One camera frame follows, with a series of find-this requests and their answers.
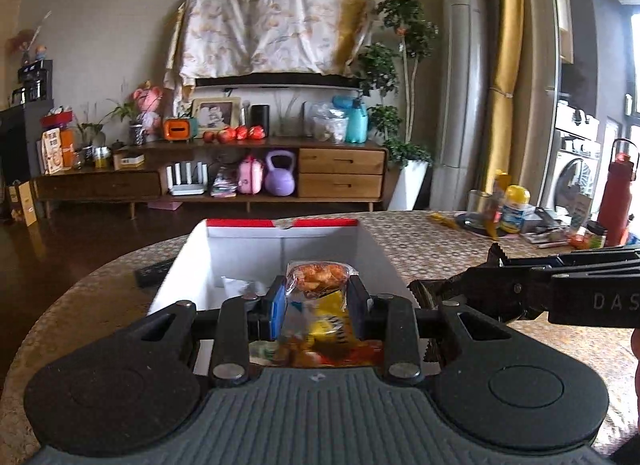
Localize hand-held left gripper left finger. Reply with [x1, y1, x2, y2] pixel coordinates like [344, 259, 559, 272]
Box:
[140, 275, 288, 388]

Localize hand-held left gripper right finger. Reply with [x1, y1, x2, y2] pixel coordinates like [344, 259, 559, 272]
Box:
[346, 275, 506, 387]

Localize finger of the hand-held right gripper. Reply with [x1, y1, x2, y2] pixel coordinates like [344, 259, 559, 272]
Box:
[492, 247, 640, 269]
[459, 264, 556, 324]

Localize clear yellow-label pastry packet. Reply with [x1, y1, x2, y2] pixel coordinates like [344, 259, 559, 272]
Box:
[279, 259, 360, 367]

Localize large red chips bag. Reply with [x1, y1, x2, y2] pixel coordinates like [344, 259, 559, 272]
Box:
[295, 339, 387, 369]

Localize red cardboard box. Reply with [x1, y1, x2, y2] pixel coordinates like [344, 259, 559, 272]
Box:
[147, 218, 417, 377]

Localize dark brown snack packet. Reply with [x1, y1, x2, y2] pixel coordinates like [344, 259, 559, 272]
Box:
[407, 243, 506, 362]

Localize loose papers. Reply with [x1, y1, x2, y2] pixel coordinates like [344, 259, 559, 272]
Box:
[537, 232, 576, 249]

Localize green label jar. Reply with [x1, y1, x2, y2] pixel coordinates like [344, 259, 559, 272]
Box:
[582, 222, 609, 250]

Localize grey standing card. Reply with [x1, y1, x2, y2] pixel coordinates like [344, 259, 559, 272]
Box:
[569, 193, 594, 231]

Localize grey box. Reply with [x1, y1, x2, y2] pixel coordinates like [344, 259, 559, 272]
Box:
[519, 207, 556, 234]

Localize red water bottle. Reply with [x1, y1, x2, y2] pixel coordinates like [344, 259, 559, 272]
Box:
[596, 138, 640, 248]

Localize yellow-lid white jar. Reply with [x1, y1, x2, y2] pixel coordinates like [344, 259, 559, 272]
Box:
[500, 184, 532, 235]

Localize black round tray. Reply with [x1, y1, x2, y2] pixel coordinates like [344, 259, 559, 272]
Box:
[454, 212, 501, 234]

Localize pebble pattern tablecloth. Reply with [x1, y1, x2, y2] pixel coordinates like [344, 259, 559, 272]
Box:
[0, 209, 640, 465]

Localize white washing machine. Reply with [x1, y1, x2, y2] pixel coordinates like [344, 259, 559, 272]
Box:
[539, 104, 604, 226]

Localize clear drinking glass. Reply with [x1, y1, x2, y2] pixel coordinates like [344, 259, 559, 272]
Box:
[467, 189, 494, 228]

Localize yellow standing pouch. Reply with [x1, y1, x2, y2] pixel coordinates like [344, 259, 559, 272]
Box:
[487, 169, 511, 239]

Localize black remote control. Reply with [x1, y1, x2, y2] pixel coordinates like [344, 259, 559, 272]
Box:
[134, 257, 176, 289]

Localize purple kettlebell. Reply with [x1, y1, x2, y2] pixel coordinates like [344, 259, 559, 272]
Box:
[263, 150, 297, 197]

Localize wooden tv cabinet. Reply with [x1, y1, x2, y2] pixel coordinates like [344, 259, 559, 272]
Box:
[32, 137, 390, 218]

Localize pink small suitcase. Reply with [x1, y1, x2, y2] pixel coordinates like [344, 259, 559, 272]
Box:
[236, 154, 266, 195]

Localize pile of colourful booklets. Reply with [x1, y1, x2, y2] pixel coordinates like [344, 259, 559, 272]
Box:
[210, 167, 239, 198]

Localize white router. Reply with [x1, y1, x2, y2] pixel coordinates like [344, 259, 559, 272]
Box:
[166, 161, 210, 196]

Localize teal spray bottle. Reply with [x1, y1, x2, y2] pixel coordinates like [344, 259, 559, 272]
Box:
[332, 94, 370, 144]

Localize clear plastic bag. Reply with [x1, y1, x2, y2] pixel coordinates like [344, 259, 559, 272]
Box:
[303, 101, 349, 144]

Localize black speaker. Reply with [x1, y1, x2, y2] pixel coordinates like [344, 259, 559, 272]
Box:
[249, 104, 271, 138]

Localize yellow curtain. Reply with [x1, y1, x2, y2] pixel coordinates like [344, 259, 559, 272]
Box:
[482, 0, 526, 196]

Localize standing air conditioner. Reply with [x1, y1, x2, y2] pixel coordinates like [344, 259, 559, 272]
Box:
[429, 0, 494, 211]

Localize white brown box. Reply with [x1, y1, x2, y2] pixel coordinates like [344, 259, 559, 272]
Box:
[112, 152, 146, 171]

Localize plant in glass vase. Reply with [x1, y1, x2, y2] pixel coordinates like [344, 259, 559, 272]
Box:
[107, 99, 146, 146]

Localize black television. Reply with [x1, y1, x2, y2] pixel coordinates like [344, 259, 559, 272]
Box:
[194, 72, 361, 92]

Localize pink plush toy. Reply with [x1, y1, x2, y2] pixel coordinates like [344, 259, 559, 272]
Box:
[132, 80, 165, 142]

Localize leafy potted plant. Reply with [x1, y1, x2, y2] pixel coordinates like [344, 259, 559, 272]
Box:
[74, 104, 109, 148]

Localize orange printed box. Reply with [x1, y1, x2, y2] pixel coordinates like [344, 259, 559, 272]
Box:
[39, 127, 76, 176]

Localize brown paper bag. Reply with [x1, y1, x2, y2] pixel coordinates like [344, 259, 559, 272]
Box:
[7, 179, 39, 226]

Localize floral cloth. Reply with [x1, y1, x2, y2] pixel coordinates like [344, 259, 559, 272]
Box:
[162, 0, 376, 96]

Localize red gift box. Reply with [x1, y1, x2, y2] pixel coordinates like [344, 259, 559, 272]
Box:
[39, 107, 74, 128]

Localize potted tree white pot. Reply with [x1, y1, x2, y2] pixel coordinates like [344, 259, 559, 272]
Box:
[352, 0, 440, 211]

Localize black cabinet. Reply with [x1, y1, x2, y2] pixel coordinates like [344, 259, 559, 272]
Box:
[0, 104, 56, 216]

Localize black coffee machine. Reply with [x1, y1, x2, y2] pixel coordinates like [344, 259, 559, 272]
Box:
[10, 59, 54, 106]

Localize dried flower vase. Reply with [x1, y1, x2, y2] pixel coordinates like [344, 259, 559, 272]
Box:
[7, 27, 36, 66]

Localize photo frame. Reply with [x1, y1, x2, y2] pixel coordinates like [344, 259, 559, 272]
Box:
[191, 97, 243, 132]

